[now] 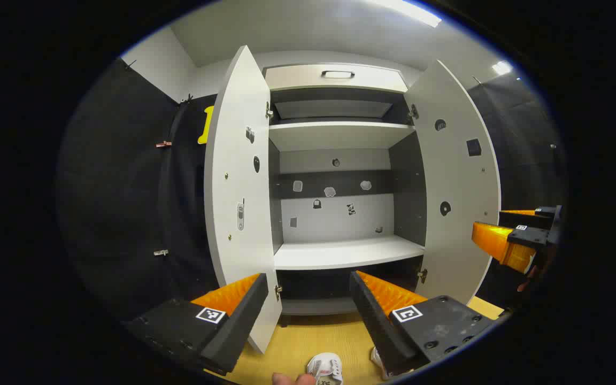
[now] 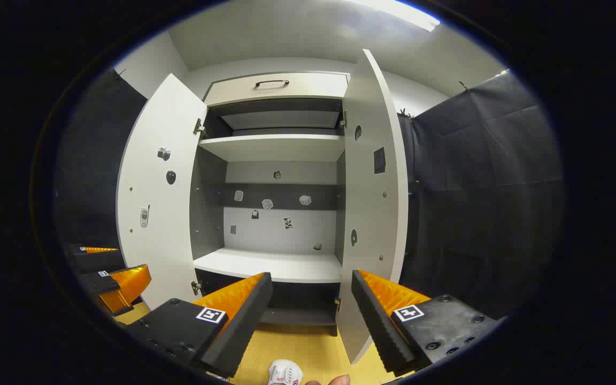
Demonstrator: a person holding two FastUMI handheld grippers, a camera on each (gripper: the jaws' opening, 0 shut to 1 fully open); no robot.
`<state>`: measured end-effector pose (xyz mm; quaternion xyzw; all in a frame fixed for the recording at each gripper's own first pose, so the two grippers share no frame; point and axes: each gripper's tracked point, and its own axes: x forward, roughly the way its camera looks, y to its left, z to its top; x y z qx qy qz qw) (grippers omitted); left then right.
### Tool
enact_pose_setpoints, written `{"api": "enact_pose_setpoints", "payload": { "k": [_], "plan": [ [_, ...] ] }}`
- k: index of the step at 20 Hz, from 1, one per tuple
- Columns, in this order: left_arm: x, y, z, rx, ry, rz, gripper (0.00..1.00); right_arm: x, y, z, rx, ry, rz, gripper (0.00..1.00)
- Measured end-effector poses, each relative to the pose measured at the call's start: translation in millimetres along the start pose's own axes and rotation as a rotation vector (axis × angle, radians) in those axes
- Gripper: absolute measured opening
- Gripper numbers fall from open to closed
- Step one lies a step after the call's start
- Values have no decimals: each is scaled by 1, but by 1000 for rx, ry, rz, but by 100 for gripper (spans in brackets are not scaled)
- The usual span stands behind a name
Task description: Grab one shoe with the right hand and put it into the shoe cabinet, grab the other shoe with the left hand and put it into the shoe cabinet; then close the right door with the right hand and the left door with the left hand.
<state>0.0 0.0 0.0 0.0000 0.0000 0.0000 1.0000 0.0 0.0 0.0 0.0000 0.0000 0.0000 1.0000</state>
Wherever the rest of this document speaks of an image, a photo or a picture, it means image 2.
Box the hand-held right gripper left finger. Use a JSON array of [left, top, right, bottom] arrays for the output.
[[126, 272, 274, 379]]

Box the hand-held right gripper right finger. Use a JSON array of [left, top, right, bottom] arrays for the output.
[[351, 269, 501, 378]]

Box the white canvas shoe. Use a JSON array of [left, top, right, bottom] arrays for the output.
[[268, 359, 304, 385]]

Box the white cabinet shelf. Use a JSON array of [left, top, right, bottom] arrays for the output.
[[199, 134, 346, 163]]

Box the white cabinet drawer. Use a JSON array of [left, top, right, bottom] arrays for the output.
[[204, 72, 350, 107]]

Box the black backdrop cloth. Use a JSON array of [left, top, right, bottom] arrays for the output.
[[54, 68, 564, 321]]

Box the long ceiling light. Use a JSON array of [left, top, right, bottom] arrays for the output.
[[348, 0, 441, 33]]

